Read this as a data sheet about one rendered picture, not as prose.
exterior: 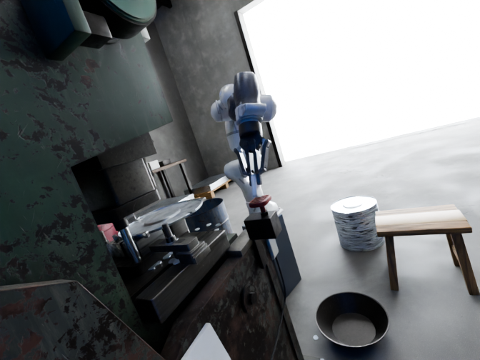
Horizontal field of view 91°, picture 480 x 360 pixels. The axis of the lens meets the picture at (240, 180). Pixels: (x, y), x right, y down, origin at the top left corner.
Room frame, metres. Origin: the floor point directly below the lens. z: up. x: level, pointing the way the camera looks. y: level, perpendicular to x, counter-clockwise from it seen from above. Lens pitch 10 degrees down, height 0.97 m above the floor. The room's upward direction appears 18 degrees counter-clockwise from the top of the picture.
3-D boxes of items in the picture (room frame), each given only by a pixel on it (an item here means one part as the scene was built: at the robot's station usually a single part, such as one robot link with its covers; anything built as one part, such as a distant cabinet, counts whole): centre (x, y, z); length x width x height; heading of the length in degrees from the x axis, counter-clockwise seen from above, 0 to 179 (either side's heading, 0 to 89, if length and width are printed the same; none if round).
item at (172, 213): (0.80, 0.29, 0.78); 0.29 x 0.29 x 0.01
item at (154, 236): (0.69, 0.36, 0.76); 0.15 x 0.09 x 0.05; 59
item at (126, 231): (0.59, 0.32, 0.81); 0.02 x 0.02 x 0.14
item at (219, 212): (2.00, 0.40, 0.24); 0.42 x 0.42 x 0.48
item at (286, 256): (1.33, -0.05, 0.23); 0.18 x 0.18 x 0.45; 41
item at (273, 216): (0.72, -0.02, 0.62); 0.10 x 0.06 x 0.20; 59
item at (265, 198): (0.71, -0.04, 0.72); 0.07 x 0.06 x 0.08; 149
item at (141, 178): (0.72, 0.34, 1.04); 0.17 x 0.15 x 0.30; 149
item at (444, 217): (1.04, -0.75, 0.16); 0.34 x 0.24 x 0.34; 58
